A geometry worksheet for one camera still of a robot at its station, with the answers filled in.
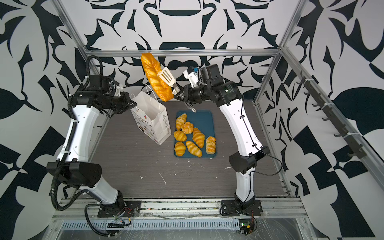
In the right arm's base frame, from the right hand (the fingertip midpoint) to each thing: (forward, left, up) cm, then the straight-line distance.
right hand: (175, 96), depth 64 cm
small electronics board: (-42, -31, -44) cm, 69 cm away
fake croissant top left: (+17, +2, -39) cm, 43 cm away
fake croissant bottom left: (-4, +1, -39) cm, 39 cm away
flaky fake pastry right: (-4, -17, -39) cm, 43 cm away
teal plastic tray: (+19, -15, -42) cm, 48 cm away
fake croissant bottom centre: (-5, -7, -39) cm, 40 cm away
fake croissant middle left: (+4, +1, -38) cm, 38 cm away
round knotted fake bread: (+10, -3, -38) cm, 39 cm away
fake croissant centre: (+3, -11, -38) cm, 39 cm away
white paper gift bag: (0, +13, -17) cm, 22 cm away
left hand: (+6, +20, -8) cm, 23 cm away
